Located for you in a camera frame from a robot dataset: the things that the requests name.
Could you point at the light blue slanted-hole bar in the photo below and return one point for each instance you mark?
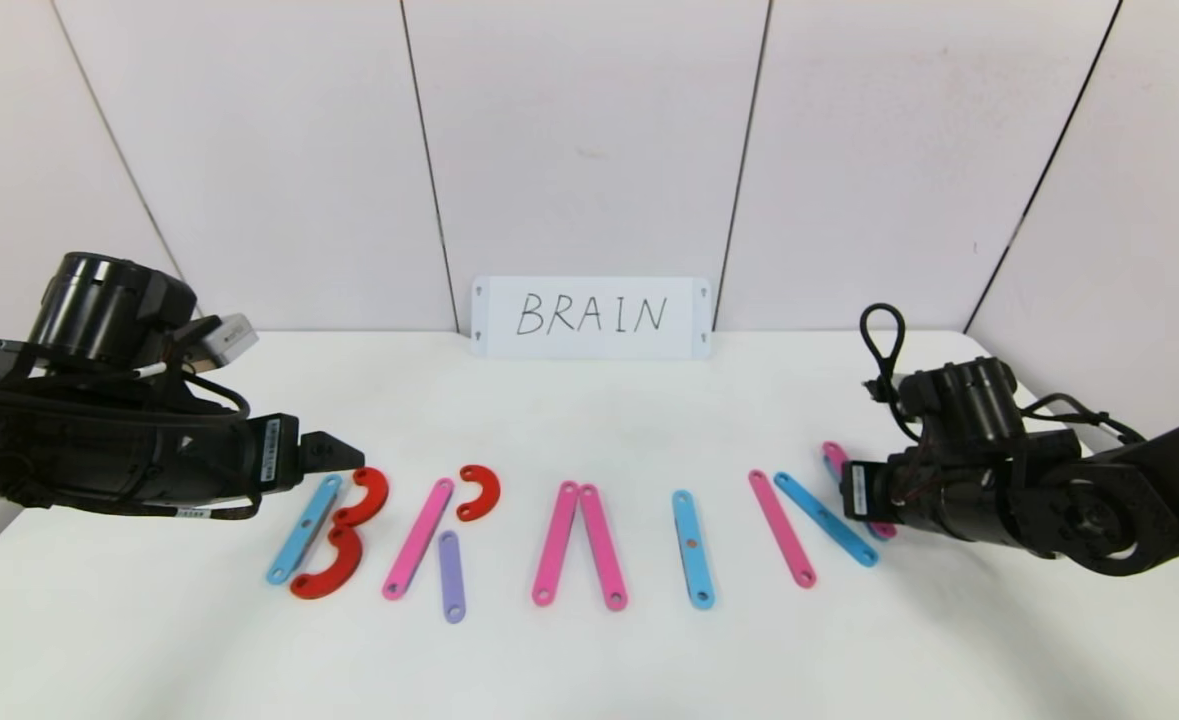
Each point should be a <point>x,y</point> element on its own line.
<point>304,530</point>

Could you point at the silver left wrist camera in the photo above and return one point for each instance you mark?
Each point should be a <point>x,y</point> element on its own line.
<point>229,337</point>

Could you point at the large red C-shaped piece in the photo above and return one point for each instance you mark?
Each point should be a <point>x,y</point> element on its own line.
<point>349,566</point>

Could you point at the small red C-shaped piece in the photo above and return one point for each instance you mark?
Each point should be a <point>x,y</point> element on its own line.
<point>491,492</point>

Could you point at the short blue three-hole bar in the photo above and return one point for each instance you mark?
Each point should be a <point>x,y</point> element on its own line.
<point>819,515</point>

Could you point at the long blue bar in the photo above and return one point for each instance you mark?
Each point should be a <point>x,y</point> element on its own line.
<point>692,548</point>

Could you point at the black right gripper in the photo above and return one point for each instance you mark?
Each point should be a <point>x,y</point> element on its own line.
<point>861,490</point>

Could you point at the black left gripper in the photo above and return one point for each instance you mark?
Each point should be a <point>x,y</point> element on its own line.
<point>277,452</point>

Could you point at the short purple bar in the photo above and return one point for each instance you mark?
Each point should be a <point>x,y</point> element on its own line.
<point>451,580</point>

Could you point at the pink bar with purple underside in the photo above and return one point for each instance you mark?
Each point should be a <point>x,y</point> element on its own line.
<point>834,455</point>

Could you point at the orange and black left arm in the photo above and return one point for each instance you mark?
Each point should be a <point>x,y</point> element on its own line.
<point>49,450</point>

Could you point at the long pink bar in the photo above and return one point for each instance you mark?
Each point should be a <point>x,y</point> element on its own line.
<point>602,546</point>
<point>781,528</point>
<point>419,540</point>
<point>556,543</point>

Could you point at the white BRAIN sign card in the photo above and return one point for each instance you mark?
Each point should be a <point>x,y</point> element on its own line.
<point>589,298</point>

